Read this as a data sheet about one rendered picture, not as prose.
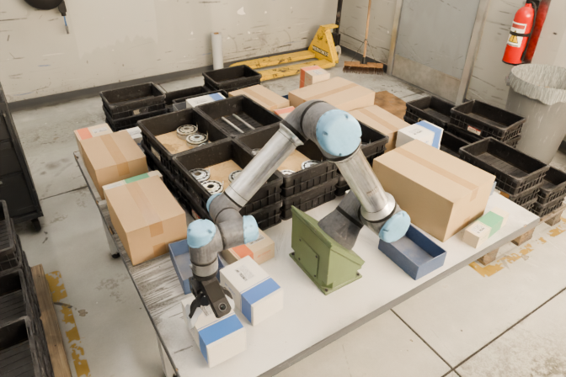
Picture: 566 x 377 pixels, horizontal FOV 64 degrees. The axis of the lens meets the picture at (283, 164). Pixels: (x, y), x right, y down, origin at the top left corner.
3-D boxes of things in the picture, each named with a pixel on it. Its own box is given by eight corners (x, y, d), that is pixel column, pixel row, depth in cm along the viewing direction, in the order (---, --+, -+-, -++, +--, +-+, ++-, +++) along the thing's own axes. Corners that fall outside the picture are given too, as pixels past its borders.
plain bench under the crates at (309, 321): (497, 324, 232) (541, 217, 195) (212, 522, 158) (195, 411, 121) (314, 176, 346) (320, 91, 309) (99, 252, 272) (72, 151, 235)
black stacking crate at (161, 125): (233, 160, 210) (232, 138, 204) (173, 180, 195) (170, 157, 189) (194, 127, 237) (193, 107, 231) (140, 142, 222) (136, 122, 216)
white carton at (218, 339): (247, 349, 136) (246, 330, 131) (210, 369, 130) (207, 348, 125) (217, 304, 150) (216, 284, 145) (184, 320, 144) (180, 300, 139)
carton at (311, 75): (328, 84, 279) (329, 73, 275) (312, 87, 275) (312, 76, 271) (316, 76, 291) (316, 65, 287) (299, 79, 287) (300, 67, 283)
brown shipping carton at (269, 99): (289, 125, 264) (289, 100, 256) (258, 136, 253) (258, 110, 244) (258, 108, 284) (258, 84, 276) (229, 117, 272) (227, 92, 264)
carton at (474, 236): (492, 217, 195) (495, 206, 192) (505, 224, 191) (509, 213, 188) (461, 241, 181) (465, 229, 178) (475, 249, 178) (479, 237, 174)
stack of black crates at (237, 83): (246, 112, 407) (244, 63, 383) (263, 124, 386) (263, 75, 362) (205, 122, 389) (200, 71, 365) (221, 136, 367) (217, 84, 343)
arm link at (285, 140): (301, 83, 138) (194, 203, 138) (319, 92, 129) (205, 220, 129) (323, 107, 144) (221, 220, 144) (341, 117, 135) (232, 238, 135)
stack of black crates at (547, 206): (563, 206, 295) (576, 177, 282) (536, 222, 281) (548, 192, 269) (509, 177, 323) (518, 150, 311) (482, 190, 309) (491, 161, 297)
